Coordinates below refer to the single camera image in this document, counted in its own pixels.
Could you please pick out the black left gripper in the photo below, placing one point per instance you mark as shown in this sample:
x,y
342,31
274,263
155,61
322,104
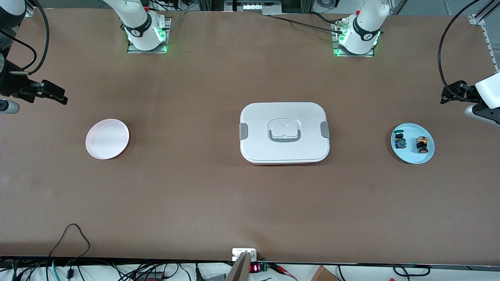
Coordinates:
x,y
467,93

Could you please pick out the red clip lead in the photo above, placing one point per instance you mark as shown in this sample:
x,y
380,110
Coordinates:
x,y
283,270

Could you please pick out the aluminium slotted rail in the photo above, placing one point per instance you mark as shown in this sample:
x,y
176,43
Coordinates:
x,y
486,35

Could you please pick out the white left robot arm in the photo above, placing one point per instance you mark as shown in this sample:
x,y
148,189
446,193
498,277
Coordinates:
x,y
363,27

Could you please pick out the red digit display module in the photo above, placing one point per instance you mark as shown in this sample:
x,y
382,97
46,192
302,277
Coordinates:
x,y
254,268

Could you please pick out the green push button switch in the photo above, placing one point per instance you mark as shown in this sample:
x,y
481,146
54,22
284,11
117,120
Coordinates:
x,y
400,142

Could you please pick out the brown cardboard box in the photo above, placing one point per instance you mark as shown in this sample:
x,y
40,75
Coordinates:
x,y
324,275

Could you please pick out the orange push button switch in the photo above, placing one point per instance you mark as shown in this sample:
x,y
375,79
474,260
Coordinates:
x,y
421,144

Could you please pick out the white lit device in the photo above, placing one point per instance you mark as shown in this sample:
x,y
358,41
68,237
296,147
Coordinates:
x,y
253,6

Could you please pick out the white lidded lunch box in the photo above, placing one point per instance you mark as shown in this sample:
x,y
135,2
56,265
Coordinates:
x,y
285,150

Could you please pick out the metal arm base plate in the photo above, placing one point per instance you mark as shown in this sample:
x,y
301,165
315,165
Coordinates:
x,y
338,54
131,50

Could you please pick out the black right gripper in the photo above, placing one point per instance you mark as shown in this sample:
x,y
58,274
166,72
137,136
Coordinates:
x,y
11,84

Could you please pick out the aluminium profile bar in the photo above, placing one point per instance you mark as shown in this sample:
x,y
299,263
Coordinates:
x,y
239,269

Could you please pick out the small white mounting block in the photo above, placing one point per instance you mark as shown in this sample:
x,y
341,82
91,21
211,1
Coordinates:
x,y
237,253

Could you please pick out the light blue round plate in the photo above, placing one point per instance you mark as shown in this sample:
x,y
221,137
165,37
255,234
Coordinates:
x,y
413,156

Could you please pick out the pink round plate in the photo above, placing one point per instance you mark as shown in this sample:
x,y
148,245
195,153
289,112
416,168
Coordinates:
x,y
107,139

